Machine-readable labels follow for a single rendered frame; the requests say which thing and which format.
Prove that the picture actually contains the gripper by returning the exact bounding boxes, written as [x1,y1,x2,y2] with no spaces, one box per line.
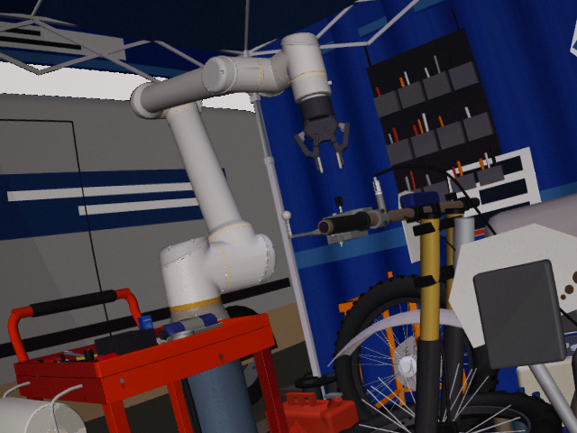
[294,95,353,176]

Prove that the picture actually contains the grey clutch lever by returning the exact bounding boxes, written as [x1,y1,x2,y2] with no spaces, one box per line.
[281,210,334,241]

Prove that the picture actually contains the black hanging tool organizer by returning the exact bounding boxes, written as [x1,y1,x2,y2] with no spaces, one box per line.
[364,20,504,198]

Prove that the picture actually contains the white dirt motorcycle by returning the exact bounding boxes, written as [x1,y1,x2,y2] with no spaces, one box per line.
[326,189,577,433]

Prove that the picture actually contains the white rack with dark panels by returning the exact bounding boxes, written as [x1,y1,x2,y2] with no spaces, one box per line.
[445,146,542,213]

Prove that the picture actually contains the grey blue-banded can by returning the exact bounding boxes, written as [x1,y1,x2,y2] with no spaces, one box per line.
[156,314,223,345]

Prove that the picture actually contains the blue canopy tent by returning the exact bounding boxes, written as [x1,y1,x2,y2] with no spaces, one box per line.
[0,0,577,407]

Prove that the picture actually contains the black rounded object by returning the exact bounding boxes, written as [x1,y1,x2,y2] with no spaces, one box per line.
[295,373,337,398]

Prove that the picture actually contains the grey van with blue stripes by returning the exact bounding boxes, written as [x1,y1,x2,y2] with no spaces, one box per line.
[0,92,298,389]

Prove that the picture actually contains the black box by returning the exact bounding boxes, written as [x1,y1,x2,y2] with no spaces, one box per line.
[93,330,158,357]

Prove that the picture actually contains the red tool cart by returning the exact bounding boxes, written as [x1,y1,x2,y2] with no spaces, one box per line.
[7,288,289,433]

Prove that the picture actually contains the white cylinder drum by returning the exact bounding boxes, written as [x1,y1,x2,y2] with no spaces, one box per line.
[0,382,87,433]

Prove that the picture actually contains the black clutch cable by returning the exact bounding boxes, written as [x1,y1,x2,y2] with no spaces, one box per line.
[373,164,499,235]

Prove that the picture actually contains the black handlebar grip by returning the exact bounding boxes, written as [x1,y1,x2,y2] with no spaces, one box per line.
[317,214,371,236]

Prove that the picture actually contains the blue handlebar pad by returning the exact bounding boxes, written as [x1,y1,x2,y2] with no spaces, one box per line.
[398,190,441,222]

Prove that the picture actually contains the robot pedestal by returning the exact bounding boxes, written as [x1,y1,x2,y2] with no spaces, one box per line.
[182,347,248,433]

